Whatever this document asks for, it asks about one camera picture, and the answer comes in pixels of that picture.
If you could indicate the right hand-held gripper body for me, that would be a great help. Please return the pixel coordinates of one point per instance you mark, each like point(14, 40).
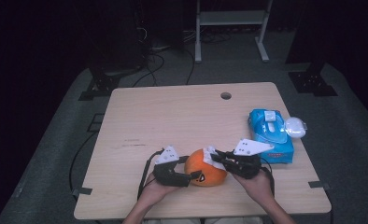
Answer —
point(246, 166)

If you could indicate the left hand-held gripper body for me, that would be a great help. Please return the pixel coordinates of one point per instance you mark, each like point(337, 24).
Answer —
point(166, 174)

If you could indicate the orange plush toy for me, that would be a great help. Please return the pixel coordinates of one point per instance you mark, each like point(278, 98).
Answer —
point(194, 165)

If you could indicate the white wet wipe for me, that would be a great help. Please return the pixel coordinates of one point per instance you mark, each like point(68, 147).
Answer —
point(208, 158)

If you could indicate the blue wet wipe pack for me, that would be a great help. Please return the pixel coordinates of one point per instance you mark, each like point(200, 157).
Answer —
point(260, 124)

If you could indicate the person's left hand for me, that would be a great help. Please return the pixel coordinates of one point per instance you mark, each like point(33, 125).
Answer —
point(155, 191)

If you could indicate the person's right hand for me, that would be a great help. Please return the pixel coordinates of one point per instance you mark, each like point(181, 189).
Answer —
point(257, 186)

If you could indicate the white round lid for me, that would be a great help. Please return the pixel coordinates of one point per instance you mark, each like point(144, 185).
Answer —
point(295, 127)

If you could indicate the grey tape strip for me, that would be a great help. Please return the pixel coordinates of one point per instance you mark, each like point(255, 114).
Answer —
point(82, 191)
point(319, 184)

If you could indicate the dark floor outlet plate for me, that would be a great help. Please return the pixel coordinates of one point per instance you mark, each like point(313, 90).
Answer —
point(95, 122)

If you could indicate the black stand base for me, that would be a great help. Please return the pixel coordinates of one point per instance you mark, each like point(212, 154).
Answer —
point(311, 82)
point(102, 84)

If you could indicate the white metal stand frame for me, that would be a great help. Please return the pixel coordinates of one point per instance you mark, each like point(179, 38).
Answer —
point(232, 17)

